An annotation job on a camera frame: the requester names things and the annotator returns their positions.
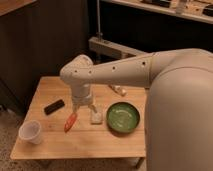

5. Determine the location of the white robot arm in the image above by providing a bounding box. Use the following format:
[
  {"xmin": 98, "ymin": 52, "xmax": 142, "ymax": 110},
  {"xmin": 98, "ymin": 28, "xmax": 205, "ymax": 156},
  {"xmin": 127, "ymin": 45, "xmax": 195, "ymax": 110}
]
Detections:
[{"xmin": 60, "ymin": 48, "xmax": 213, "ymax": 171}]

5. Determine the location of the orange carrot toy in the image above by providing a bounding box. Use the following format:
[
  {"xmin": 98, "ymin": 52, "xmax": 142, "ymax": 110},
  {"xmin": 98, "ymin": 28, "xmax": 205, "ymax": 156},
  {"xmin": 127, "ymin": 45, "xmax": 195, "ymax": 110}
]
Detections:
[{"xmin": 64, "ymin": 113, "xmax": 77, "ymax": 132}]

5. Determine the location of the white sponge block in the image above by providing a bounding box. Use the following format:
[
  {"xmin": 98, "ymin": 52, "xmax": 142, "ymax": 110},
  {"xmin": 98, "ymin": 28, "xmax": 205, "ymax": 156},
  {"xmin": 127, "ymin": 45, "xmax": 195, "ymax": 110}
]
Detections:
[{"xmin": 90, "ymin": 109, "xmax": 103, "ymax": 124}]

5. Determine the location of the green ceramic bowl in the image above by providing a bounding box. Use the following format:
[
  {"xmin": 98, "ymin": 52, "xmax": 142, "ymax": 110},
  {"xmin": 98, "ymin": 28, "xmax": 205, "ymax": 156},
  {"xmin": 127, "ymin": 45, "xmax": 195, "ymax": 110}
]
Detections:
[{"xmin": 106, "ymin": 102, "xmax": 140, "ymax": 133}]

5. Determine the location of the background shelf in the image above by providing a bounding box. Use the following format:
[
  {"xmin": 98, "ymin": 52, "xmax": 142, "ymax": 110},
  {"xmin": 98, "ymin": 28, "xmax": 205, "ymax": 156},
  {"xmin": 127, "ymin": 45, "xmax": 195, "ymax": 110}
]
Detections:
[{"xmin": 103, "ymin": 0, "xmax": 213, "ymax": 24}]

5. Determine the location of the grey metal stand base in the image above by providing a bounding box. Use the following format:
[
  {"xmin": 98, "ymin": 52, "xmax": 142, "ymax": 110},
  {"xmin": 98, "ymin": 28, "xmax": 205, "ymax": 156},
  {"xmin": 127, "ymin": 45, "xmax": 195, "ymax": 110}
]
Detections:
[{"xmin": 89, "ymin": 0, "xmax": 144, "ymax": 59}]

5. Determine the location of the white ceramic cup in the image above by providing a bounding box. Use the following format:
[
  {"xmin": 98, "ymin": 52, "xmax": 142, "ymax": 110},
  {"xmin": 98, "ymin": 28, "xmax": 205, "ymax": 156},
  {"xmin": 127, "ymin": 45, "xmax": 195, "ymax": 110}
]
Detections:
[{"xmin": 18, "ymin": 120, "xmax": 42, "ymax": 144}]

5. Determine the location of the small white packet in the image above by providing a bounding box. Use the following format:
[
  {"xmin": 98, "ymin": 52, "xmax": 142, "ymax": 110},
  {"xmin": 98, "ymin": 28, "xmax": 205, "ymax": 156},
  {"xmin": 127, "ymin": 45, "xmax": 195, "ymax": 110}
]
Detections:
[{"xmin": 110, "ymin": 85, "xmax": 126, "ymax": 96}]

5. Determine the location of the black rectangular block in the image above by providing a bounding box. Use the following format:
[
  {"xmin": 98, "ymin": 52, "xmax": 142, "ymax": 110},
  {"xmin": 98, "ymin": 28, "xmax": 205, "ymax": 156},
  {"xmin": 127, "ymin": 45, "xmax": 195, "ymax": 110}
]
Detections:
[{"xmin": 44, "ymin": 99, "xmax": 65, "ymax": 115}]

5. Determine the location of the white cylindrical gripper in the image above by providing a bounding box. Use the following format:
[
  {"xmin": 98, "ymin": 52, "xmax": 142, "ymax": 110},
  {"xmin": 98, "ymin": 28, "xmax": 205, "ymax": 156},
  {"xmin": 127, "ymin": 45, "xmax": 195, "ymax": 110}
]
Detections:
[{"xmin": 71, "ymin": 84, "xmax": 98, "ymax": 113}]

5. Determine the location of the wooden table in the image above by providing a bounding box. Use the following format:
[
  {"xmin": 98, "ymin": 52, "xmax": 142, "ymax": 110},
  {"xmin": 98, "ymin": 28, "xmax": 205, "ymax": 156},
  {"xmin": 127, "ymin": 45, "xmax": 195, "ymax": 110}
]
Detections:
[{"xmin": 10, "ymin": 77, "xmax": 146, "ymax": 160}]

